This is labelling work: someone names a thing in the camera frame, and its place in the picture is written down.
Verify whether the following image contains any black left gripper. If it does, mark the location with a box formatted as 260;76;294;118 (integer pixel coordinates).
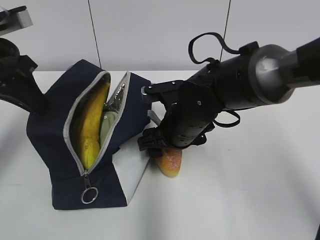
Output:
0;38;50;115

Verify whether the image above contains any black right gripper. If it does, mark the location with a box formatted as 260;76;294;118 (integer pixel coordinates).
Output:
137;80;215;159

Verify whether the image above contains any brown bread roll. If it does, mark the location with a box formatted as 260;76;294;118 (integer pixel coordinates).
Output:
155;148;183;178

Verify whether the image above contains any navy insulated lunch bag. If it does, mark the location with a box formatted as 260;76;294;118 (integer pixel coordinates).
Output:
26;59;152;210

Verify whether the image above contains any green lidded glass container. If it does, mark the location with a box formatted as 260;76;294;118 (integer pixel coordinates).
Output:
99;111;118;146

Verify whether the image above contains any yellow banana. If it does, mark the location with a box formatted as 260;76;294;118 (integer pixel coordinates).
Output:
75;82;111;170

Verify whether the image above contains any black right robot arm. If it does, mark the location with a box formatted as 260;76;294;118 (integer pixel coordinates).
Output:
137;33;320;159

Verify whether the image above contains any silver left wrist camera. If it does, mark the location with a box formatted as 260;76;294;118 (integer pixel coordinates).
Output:
0;5;33;37

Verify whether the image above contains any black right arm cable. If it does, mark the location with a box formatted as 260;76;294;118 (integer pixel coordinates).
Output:
187;31;258;130

